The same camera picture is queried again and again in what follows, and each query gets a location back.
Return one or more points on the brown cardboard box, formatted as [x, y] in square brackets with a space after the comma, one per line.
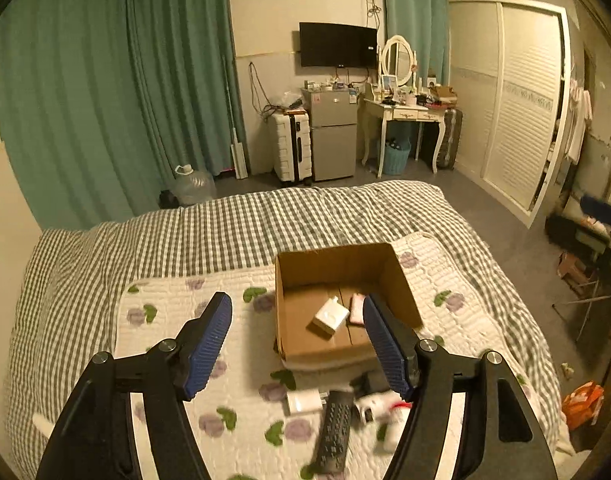
[319, 296]

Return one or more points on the teal curtain right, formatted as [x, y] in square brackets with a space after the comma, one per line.
[425, 26]

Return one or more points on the white louvered wardrobe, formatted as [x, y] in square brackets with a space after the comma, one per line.
[510, 65]

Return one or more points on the black wall television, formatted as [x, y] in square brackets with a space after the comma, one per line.
[337, 45]

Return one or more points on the grey checkered bedspread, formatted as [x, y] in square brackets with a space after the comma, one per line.
[122, 286]

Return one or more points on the white small box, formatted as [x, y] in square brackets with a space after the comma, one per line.
[304, 401]

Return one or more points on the blue laundry basket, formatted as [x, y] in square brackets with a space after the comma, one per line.
[396, 157]

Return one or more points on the dark suitcase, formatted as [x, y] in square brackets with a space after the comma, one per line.
[453, 121]

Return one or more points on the orange snack bag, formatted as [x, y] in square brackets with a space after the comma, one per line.
[583, 405]

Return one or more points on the white charger box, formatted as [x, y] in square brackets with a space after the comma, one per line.
[330, 316]

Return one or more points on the brown wooden stool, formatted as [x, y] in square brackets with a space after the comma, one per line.
[580, 277]

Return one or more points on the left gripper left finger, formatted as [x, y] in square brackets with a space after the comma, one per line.
[176, 370]

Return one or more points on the teal curtain left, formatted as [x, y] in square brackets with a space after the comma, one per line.
[101, 99]

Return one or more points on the white floral quilted mat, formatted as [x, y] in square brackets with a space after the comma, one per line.
[258, 417]

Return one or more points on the clear water jug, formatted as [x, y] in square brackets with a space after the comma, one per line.
[193, 187]

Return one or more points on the white bottle red cap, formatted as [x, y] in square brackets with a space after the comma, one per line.
[398, 415]

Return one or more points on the silver mini fridge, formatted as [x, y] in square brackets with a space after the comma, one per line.
[333, 124]

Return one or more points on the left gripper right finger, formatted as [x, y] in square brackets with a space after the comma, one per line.
[420, 377]

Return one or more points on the black remote control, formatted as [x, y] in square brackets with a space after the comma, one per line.
[334, 433]

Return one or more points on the white suitcase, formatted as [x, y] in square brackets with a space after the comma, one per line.
[290, 136]

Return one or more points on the teal curtain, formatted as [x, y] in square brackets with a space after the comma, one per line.
[425, 26]
[101, 99]

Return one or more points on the oval vanity mirror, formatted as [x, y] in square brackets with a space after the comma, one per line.
[397, 61]

